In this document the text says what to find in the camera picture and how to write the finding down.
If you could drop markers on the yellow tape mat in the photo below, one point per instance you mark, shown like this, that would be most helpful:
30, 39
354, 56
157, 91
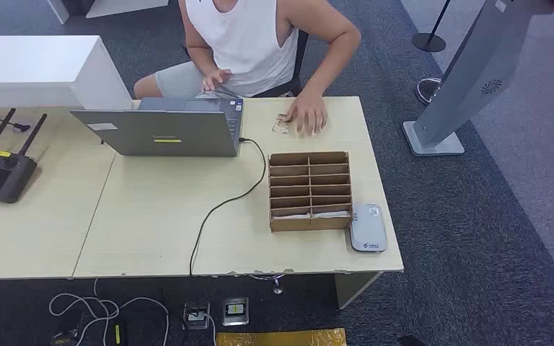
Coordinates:
282, 338

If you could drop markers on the person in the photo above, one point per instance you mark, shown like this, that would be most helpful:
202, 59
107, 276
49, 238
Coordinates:
243, 43

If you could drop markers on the person's left forearm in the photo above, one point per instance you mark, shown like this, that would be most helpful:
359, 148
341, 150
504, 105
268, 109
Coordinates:
334, 67

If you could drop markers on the black stanchion post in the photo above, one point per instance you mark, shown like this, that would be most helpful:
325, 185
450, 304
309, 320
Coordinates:
428, 43

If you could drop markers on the black power adapter yellow label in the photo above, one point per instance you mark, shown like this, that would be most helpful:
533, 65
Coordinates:
118, 334

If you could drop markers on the black chair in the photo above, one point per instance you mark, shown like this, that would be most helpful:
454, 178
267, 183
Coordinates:
301, 57

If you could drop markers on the chrome chair base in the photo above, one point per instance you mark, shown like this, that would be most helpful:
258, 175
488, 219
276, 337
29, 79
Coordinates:
277, 286

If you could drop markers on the grey card reader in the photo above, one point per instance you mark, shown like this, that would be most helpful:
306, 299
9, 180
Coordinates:
368, 231

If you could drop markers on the white cabinet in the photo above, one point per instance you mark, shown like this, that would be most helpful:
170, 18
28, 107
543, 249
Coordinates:
28, 67

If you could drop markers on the black remote controller with antennas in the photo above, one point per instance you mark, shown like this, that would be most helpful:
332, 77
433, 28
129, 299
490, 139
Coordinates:
0, 179

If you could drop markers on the person's right forearm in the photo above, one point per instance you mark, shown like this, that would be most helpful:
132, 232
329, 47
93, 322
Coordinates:
203, 59

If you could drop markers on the grey kiosk stand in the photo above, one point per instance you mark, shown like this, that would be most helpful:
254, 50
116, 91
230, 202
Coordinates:
473, 71

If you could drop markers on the person's left hand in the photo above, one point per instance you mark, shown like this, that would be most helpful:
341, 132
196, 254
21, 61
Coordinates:
308, 112

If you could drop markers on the person's right hand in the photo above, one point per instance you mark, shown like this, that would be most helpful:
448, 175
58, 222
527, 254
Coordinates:
216, 79

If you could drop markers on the white desk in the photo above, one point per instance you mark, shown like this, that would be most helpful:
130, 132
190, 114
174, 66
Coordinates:
114, 7

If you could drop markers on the floor socket with lid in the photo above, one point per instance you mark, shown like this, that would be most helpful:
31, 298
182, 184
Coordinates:
235, 310

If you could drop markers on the beige desk leg panel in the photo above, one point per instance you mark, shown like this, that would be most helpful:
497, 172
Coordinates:
353, 286

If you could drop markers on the wooden card organizer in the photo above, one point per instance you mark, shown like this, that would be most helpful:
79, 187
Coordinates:
305, 223

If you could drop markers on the open floor socket with plug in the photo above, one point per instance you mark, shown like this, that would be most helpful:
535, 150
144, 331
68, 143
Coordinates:
195, 317

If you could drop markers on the grey laptop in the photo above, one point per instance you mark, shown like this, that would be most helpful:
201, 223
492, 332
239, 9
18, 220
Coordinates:
162, 129

